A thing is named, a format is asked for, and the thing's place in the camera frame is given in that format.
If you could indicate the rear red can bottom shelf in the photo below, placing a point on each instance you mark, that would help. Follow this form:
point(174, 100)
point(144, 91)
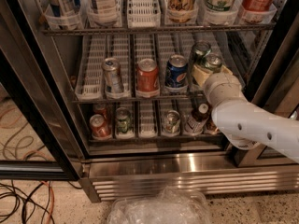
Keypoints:
point(101, 109)

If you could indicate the open glass fridge door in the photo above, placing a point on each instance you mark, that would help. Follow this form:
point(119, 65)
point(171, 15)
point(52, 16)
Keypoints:
point(35, 136)

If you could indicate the empty white tray bottom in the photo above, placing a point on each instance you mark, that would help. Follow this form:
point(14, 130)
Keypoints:
point(147, 125)

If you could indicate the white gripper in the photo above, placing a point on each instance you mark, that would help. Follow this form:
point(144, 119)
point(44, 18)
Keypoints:
point(219, 85)

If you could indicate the red can shelf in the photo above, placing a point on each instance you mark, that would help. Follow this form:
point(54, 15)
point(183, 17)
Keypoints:
point(99, 126)
point(101, 109)

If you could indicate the empty white tray middle left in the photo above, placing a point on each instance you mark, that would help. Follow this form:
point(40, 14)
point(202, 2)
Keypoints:
point(89, 81)

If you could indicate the top wire fridge shelf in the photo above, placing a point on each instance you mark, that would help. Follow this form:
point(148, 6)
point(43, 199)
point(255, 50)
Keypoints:
point(160, 30)

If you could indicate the orange soda can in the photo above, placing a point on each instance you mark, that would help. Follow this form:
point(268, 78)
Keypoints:
point(147, 76)

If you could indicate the empty white tray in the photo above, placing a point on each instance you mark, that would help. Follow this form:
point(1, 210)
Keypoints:
point(219, 44)
point(143, 13)
point(147, 125)
point(89, 81)

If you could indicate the gold brown top shelf can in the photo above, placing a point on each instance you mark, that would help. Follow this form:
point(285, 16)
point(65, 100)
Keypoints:
point(180, 10)

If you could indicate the front red can bottom shelf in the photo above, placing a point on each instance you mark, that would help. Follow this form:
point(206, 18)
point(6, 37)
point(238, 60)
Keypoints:
point(99, 126)

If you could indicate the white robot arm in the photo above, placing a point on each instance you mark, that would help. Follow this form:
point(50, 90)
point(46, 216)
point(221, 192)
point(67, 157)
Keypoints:
point(243, 123)

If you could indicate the clear plastic bag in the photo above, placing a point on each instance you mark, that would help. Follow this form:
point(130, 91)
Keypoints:
point(169, 206)

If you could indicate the bottom wire fridge shelf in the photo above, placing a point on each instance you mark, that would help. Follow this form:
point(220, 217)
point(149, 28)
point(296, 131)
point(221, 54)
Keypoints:
point(137, 139)

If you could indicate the silver soda can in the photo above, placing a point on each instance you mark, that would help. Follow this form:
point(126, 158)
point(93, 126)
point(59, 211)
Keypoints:
point(112, 72)

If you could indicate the white green can bottom shelf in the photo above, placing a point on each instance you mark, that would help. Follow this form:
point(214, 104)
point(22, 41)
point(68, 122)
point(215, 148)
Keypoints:
point(171, 121)

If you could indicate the front brown can bottom shelf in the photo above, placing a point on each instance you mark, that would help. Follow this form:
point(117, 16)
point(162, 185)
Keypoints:
point(210, 127)

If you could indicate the green soda can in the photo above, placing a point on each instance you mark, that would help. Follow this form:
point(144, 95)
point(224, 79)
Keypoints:
point(199, 50)
point(212, 62)

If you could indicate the stainless steel display fridge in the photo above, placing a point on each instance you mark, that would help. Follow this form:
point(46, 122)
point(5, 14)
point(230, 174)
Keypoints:
point(112, 170)

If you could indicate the wire fridge shelf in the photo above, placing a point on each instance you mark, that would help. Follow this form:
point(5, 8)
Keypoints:
point(105, 99)
point(160, 30)
point(137, 139)

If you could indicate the blue pepsi can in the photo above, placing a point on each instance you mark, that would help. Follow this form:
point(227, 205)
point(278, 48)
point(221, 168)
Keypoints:
point(176, 71)

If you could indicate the empty white tray middle right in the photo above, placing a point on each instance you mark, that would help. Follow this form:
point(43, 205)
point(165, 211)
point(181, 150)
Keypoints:
point(219, 44)

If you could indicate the empty white tray top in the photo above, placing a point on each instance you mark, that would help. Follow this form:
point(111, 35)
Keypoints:
point(143, 13)

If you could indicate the brown bottle white cap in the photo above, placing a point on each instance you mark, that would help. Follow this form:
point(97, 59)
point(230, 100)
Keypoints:
point(197, 119)

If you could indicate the middle wire fridge shelf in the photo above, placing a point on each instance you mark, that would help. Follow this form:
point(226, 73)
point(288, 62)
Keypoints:
point(105, 99)

